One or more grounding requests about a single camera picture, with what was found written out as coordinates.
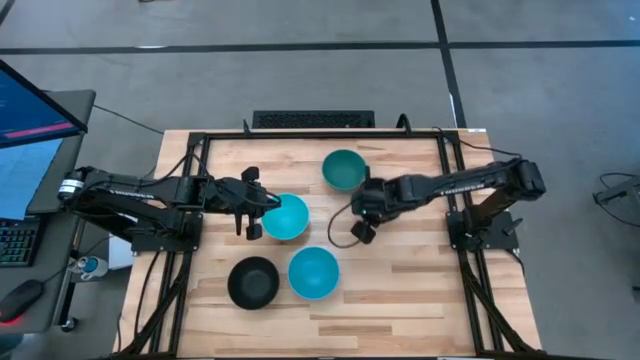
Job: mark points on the blue plastic bowl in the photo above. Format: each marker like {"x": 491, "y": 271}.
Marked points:
{"x": 313, "y": 272}

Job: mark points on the backlit black keyboard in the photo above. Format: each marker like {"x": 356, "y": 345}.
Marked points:
{"x": 17, "y": 242}

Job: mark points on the light blue screen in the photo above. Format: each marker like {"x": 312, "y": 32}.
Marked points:
{"x": 22, "y": 175}

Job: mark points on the white box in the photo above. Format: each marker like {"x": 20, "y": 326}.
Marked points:
{"x": 120, "y": 252}

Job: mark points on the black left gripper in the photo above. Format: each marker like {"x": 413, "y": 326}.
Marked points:
{"x": 245, "y": 197}

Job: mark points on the black desk caster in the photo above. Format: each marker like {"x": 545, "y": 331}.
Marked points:
{"x": 69, "y": 325}

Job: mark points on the dark green plastic bowl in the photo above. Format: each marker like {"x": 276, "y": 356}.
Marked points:
{"x": 344, "y": 167}

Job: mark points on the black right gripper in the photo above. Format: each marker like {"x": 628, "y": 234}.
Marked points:
{"x": 375, "y": 200}

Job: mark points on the black computer monitor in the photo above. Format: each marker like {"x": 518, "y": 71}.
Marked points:
{"x": 30, "y": 110}

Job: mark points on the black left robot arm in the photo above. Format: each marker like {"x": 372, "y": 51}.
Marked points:
{"x": 150, "y": 189}

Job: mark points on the grey desk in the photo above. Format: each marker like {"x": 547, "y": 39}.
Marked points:
{"x": 65, "y": 165}

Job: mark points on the black aluminium table frame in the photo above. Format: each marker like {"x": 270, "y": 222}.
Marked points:
{"x": 325, "y": 135}

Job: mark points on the black plastic bowl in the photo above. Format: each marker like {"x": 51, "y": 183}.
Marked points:
{"x": 253, "y": 282}

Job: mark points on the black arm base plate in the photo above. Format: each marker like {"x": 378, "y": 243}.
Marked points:
{"x": 495, "y": 242}
{"x": 165, "y": 244}

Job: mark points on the black computer mouse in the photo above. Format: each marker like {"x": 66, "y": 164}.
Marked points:
{"x": 20, "y": 300}

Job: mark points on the black keyboard at table edge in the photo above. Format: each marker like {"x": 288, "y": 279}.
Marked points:
{"x": 312, "y": 119}

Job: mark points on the turquoise plastic bowl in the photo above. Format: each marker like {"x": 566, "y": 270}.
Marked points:
{"x": 290, "y": 218}

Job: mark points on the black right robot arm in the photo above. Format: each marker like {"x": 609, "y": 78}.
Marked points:
{"x": 450, "y": 185}

